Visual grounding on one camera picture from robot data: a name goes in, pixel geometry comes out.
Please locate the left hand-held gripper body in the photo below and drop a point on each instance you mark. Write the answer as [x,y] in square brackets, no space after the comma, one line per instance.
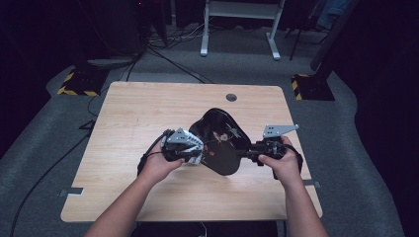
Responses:
[174,149]

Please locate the blue cloth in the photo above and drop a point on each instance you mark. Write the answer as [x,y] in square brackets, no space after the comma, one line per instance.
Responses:
[332,11]

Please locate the white desk frame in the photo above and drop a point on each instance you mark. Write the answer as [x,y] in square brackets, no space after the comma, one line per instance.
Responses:
[242,9]

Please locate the grey metal table foot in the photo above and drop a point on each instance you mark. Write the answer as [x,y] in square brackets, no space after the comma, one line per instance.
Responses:
[70,191]
[312,183]

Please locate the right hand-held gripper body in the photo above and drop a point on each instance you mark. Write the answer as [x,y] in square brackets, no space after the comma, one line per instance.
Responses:
[271,148]

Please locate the person's left hand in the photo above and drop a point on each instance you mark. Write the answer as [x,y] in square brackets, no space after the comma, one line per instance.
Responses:
[154,169]

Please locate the person's right hand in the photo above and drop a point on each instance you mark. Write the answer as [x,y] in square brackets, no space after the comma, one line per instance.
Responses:
[288,168]

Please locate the black decorated oval tray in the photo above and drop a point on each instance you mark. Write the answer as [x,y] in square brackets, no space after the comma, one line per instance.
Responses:
[224,161]

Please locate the round grey stand base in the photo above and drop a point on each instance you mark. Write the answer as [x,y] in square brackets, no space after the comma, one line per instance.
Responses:
[112,62]

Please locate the black yellow striped base plate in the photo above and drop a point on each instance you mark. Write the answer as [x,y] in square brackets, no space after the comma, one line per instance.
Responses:
[82,84]
[313,88]

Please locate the black tripod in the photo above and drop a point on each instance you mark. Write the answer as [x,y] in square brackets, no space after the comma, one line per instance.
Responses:
[295,42]

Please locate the dark slanted post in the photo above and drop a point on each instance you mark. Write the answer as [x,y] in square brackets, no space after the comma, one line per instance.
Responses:
[332,33]

